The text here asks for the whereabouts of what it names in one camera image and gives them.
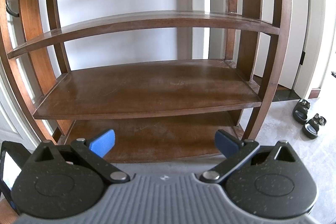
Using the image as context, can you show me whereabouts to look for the wooden shoe rack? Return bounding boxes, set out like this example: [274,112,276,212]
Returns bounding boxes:
[0,0,294,164]

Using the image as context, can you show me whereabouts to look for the black sandal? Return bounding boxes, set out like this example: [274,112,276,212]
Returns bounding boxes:
[293,99,311,122]
[302,113,327,139]

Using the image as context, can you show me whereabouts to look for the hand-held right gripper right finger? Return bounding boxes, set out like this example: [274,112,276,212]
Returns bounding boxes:
[199,130,297,185]

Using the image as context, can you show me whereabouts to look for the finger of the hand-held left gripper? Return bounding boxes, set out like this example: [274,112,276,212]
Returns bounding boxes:
[0,141,29,214]

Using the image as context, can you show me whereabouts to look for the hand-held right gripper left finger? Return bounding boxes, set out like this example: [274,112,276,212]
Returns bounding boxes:
[31,129,131,184]

